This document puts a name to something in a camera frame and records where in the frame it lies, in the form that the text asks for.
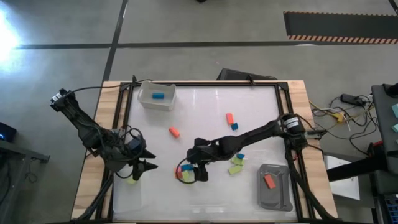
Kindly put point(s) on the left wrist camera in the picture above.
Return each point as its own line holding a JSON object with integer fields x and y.
{"x": 135, "y": 145}

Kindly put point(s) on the black aluminium table frame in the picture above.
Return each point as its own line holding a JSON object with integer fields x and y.
{"x": 202, "y": 84}

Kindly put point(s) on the teal item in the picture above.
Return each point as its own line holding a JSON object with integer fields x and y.
{"x": 395, "y": 110}
{"x": 395, "y": 128}

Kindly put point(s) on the grey plastic tray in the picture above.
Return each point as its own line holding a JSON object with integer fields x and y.
{"x": 280, "y": 199}

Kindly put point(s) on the black power adapter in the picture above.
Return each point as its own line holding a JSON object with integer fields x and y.
{"x": 351, "y": 99}

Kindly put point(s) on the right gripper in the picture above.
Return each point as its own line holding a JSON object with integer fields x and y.
{"x": 203, "y": 155}

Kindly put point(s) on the small red object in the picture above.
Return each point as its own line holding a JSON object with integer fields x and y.
{"x": 376, "y": 144}

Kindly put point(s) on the black desk leg beam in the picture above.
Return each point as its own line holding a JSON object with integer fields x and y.
{"x": 351, "y": 168}

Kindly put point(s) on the grey metal bracket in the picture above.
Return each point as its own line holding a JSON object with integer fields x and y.
{"x": 119, "y": 130}
{"x": 315, "y": 134}

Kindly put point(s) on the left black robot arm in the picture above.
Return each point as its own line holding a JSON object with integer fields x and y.
{"x": 77, "y": 119}

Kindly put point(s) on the black frame strut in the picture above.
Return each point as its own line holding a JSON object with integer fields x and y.
{"x": 97, "y": 199}
{"x": 312, "y": 199}

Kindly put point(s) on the backlit keyboard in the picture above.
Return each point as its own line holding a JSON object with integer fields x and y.
{"x": 392, "y": 208}

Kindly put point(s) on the white plastic bin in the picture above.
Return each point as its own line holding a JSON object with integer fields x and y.
{"x": 146, "y": 104}

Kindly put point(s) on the orange rectangular block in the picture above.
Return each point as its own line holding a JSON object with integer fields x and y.
{"x": 269, "y": 181}
{"x": 174, "y": 132}
{"x": 178, "y": 174}
{"x": 229, "y": 119}

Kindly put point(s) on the blue cylinder block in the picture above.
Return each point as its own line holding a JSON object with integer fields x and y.
{"x": 158, "y": 96}

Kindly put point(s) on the blue cube block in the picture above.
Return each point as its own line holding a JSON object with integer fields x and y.
{"x": 234, "y": 126}

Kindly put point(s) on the white paper sheet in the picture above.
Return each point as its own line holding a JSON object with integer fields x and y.
{"x": 345, "y": 189}

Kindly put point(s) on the dark grey desk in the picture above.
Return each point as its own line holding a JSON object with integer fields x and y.
{"x": 384, "y": 130}

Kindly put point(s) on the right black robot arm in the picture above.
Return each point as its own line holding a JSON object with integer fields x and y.
{"x": 248, "y": 135}

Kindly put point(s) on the clear plastic container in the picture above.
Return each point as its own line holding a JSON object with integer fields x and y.
{"x": 127, "y": 199}

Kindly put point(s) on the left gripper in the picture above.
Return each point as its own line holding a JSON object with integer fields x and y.
{"x": 119, "y": 157}

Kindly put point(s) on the dark side desk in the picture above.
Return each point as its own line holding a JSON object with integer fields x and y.
{"x": 18, "y": 149}

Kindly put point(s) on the flat green block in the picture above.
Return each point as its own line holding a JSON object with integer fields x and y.
{"x": 235, "y": 170}

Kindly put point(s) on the black computer tower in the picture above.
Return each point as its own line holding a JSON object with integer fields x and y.
{"x": 9, "y": 130}

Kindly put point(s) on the black rectangular case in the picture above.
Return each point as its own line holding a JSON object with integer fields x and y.
{"x": 236, "y": 74}

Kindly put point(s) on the black hazard-striped floor mat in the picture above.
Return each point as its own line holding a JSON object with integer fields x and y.
{"x": 339, "y": 25}

